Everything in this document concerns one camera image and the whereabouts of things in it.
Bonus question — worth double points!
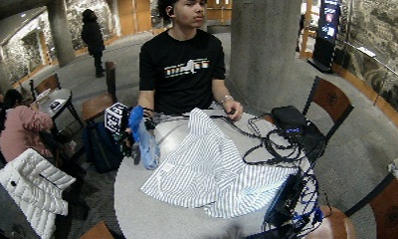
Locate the blue cloth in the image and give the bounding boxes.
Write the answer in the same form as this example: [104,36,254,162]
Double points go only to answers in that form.
[128,105,163,171]

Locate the white marker cube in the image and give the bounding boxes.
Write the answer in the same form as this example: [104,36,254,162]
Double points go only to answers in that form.
[104,102,132,135]

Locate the wooden chair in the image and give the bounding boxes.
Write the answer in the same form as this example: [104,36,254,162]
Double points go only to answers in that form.
[342,172,398,239]
[79,221,117,239]
[301,75,355,141]
[30,73,63,97]
[80,61,120,123]

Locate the dark blue backpack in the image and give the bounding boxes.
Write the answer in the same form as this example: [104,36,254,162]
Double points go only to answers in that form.
[81,120,127,175]

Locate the black electronics box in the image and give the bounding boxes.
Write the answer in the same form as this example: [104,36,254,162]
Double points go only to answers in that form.
[270,105,329,162]

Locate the the person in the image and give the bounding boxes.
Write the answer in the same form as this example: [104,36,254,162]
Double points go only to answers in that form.
[137,0,245,118]

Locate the white striped shirt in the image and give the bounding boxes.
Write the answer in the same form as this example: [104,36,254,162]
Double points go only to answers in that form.
[140,107,299,220]

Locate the wide concrete pillar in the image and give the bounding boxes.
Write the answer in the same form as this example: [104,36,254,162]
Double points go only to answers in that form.
[228,0,305,115]

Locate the small grey side table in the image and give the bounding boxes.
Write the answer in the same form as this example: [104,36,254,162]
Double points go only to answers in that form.
[36,88,85,128]

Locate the black phone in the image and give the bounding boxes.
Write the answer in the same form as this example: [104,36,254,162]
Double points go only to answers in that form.
[48,100,64,112]

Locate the black display kiosk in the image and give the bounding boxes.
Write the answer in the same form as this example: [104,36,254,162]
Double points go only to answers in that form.
[306,0,345,75]

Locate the slim concrete pillar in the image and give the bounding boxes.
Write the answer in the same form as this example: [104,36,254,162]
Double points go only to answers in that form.
[46,0,77,68]

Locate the white puffer jacket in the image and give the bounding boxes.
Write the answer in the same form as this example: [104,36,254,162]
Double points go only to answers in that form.
[0,147,77,239]

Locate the metal handrail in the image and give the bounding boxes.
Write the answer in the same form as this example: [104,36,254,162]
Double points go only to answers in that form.
[339,39,398,88]

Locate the round wooden stool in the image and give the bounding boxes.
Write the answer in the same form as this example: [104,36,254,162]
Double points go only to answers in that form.
[305,205,358,239]

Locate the black cable tangle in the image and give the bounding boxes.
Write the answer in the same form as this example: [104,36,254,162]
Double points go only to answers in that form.
[216,113,323,168]

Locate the blue cables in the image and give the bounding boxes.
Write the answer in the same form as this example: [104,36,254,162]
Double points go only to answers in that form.
[290,165,326,237]

